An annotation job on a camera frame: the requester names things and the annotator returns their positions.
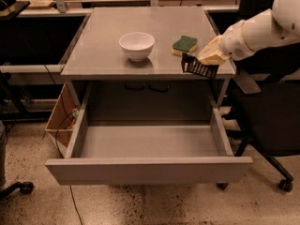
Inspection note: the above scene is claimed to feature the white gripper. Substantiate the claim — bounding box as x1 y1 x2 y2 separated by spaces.
197 20 254 66

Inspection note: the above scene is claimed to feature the black rxbar chocolate wrapper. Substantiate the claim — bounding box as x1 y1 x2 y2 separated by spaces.
181 53 218 79

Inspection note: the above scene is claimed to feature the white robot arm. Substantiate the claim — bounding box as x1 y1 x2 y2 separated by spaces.
197 0 300 65

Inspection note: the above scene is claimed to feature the grey cabinet counter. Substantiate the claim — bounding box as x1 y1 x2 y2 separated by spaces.
60 6 236 108

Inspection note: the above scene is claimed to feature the grey open drawer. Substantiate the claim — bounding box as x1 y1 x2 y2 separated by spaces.
46 81 252 185

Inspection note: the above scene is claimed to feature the green yellow sponge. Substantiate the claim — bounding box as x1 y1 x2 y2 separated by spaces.
172 36 198 56

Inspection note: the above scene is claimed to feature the white ceramic bowl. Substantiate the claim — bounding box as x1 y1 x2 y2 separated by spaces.
119 32 155 62

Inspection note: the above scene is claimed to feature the black office chair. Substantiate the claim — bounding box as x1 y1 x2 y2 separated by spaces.
216 0 300 193

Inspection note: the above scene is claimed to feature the brown cardboard box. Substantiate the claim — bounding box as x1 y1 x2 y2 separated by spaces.
45 83 78 156

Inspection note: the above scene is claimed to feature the black chair base left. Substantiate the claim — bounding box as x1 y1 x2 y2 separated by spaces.
0 181 34 200

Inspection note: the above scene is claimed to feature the black cable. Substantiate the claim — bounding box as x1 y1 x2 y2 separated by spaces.
43 64 83 225

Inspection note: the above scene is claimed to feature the grey side desk rail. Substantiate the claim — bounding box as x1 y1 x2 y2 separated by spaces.
0 65 64 85

